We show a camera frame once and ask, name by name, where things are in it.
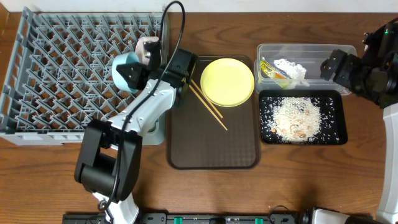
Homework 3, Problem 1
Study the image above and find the light blue bowl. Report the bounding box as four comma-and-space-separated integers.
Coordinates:
111, 52, 139, 94

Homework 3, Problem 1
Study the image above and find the white tissue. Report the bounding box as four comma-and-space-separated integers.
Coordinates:
274, 58, 310, 89

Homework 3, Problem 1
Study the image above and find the wooden chopstick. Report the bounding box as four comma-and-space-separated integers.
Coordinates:
191, 79, 224, 118
189, 85, 228, 131

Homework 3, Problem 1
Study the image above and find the green snack bar wrapper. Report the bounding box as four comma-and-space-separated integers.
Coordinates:
259, 57, 290, 89

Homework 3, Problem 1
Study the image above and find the rice food waste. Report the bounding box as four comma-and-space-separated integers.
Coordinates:
259, 96, 341, 144

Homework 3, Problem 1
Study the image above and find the yellow plate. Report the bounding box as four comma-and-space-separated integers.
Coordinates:
200, 58, 254, 107

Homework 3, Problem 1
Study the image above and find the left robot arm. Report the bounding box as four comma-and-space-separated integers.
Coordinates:
74, 42, 198, 223

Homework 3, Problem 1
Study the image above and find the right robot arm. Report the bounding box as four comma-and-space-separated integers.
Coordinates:
320, 18, 397, 223

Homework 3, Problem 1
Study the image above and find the black waste tray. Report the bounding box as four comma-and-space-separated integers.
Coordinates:
259, 90, 348, 145

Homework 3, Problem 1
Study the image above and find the grey dishwasher rack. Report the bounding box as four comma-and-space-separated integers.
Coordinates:
1, 8, 169, 146

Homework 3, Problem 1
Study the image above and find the clear plastic bin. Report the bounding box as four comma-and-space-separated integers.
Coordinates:
254, 44, 357, 96

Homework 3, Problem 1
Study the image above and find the dark brown serving tray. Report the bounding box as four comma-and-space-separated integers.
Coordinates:
166, 55, 261, 170

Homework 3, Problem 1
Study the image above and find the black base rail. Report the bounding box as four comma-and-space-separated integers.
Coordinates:
62, 205, 374, 224

